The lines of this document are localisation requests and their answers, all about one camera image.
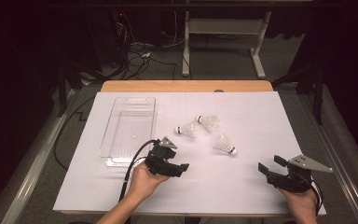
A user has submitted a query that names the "white metal stand frame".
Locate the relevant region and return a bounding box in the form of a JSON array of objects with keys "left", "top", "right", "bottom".
[{"left": 181, "top": 10, "right": 267, "bottom": 79}]

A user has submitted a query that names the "white paper sheet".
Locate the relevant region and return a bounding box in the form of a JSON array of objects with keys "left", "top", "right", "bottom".
[{"left": 52, "top": 91, "right": 327, "bottom": 217}]

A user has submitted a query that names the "person's right hand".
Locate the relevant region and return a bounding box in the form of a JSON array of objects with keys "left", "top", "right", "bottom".
[{"left": 279, "top": 188, "right": 319, "bottom": 224}]

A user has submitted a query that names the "clear plastic bin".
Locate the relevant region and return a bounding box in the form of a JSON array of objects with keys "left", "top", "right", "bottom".
[{"left": 98, "top": 96, "right": 158, "bottom": 168}]

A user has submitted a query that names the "long black floor cable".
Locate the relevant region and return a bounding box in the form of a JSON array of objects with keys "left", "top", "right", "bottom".
[{"left": 53, "top": 96, "right": 98, "bottom": 171}]

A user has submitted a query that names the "grey metal floor rail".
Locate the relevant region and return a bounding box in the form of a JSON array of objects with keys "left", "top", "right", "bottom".
[
  {"left": 297, "top": 92, "right": 358, "bottom": 224},
  {"left": 0, "top": 89, "right": 76, "bottom": 224}
]

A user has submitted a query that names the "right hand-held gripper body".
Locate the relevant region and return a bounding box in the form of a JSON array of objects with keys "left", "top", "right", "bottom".
[{"left": 267, "top": 154, "right": 334, "bottom": 193}]

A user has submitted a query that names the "left hand-held gripper black cable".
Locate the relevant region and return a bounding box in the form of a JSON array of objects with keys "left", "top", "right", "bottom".
[{"left": 117, "top": 139, "right": 161, "bottom": 203}]

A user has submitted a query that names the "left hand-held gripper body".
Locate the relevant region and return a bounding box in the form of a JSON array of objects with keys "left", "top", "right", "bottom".
[{"left": 145, "top": 136, "right": 181, "bottom": 177}]

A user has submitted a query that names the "tangle of floor cables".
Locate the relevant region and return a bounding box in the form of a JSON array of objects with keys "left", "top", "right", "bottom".
[{"left": 115, "top": 12, "right": 181, "bottom": 80}]

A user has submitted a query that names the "right hand-held gripper black cable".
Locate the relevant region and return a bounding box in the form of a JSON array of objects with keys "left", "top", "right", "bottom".
[{"left": 304, "top": 174, "right": 324, "bottom": 217}]

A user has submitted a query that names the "dark stand leg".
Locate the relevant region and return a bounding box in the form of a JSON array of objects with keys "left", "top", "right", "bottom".
[
  {"left": 272, "top": 61, "right": 324, "bottom": 126},
  {"left": 57, "top": 60, "right": 86, "bottom": 119}
]

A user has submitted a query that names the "person's left hand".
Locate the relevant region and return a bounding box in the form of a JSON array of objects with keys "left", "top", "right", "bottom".
[{"left": 127, "top": 162, "right": 171, "bottom": 203}]

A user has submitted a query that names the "white feather shuttlecock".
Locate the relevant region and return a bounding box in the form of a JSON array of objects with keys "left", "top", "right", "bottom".
[
  {"left": 196, "top": 114, "right": 219, "bottom": 133},
  {"left": 173, "top": 120, "right": 200, "bottom": 140},
  {"left": 212, "top": 133, "right": 238, "bottom": 157}
]

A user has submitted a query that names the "hand-held gripper black cable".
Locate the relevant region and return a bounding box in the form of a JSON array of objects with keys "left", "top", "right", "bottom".
[
  {"left": 117, "top": 139, "right": 161, "bottom": 203},
  {"left": 304, "top": 174, "right": 324, "bottom": 217}
]

